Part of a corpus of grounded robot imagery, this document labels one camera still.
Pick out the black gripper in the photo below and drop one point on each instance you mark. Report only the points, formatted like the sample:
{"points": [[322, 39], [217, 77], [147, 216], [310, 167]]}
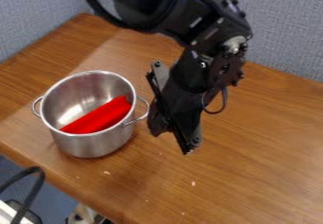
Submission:
{"points": [[188, 89]]}

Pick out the red block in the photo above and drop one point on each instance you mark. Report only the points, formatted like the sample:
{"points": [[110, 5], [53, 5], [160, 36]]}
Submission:
{"points": [[102, 118]]}

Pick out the stainless steel pot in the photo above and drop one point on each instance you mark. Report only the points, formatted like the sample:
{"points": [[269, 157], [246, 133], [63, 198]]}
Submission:
{"points": [[74, 97]]}

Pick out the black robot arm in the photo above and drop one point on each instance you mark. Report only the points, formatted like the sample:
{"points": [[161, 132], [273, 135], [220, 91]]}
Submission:
{"points": [[213, 30]]}

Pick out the white black object under table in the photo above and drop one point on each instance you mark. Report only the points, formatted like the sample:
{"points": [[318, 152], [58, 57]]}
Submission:
{"points": [[83, 215]]}

